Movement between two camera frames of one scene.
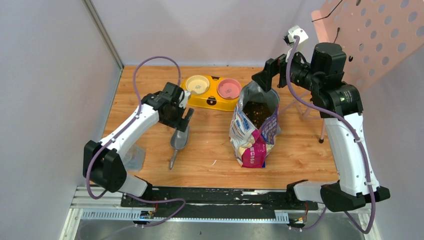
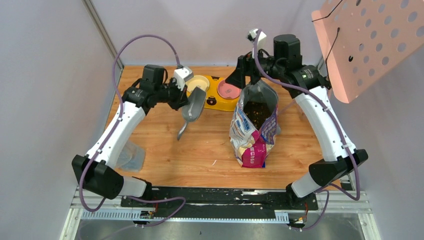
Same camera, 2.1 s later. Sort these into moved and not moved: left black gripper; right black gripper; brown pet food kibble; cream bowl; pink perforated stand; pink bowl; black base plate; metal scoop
Moved: right black gripper; left black gripper; metal scoop
Not moved: pink bowl; black base plate; brown pet food kibble; cream bowl; pink perforated stand
